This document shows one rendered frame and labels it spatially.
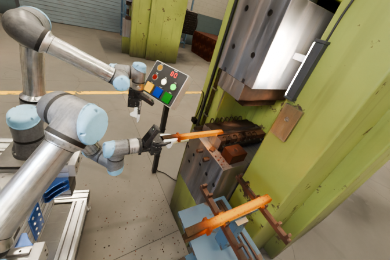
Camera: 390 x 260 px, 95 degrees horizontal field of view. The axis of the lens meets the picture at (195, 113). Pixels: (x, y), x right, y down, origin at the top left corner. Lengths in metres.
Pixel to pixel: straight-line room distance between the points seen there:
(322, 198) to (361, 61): 0.93
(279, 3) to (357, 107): 0.49
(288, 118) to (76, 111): 0.85
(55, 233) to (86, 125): 1.13
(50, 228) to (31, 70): 1.01
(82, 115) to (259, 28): 0.79
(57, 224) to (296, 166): 1.51
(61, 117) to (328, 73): 0.94
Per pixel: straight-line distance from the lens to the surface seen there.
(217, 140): 1.13
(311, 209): 1.58
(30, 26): 0.92
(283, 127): 0.96
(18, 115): 1.09
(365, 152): 1.34
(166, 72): 1.45
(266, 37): 0.90
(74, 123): 0.60
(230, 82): 1.02
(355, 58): 0.88
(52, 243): 1.60
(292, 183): 1.04
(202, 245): 1.00
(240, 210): 0.81
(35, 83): 1.14
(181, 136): 1.00
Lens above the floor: 1.62
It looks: 29 degrees down
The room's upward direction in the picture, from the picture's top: 16 degrees clockwise
